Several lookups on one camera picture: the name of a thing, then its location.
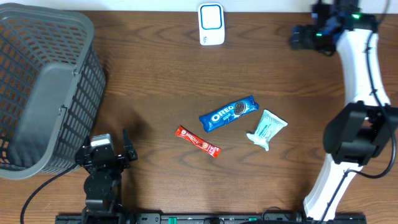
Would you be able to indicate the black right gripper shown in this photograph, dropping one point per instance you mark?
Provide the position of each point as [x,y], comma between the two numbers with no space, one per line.
[307,40]

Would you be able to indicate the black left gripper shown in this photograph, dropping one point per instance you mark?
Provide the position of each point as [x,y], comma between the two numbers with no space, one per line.
[128,147]

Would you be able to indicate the red Nescafe stick sachet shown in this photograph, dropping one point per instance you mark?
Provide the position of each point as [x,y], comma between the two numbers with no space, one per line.
[205,146]

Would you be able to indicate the blue Oreo cookie pack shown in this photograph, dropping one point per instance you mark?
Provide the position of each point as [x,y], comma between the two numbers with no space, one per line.
[228,114]

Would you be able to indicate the mint green wipes packet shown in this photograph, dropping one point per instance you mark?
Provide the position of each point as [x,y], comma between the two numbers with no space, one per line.
[269,125]

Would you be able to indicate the white barcode scanner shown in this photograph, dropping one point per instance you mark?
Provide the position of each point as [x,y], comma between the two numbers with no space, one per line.
[211,24]

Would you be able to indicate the grey plastic mesh basket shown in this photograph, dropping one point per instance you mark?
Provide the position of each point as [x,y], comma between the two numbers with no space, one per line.
[52,84]

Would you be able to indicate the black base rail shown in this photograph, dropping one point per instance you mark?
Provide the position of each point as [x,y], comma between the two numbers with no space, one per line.
[155,218]

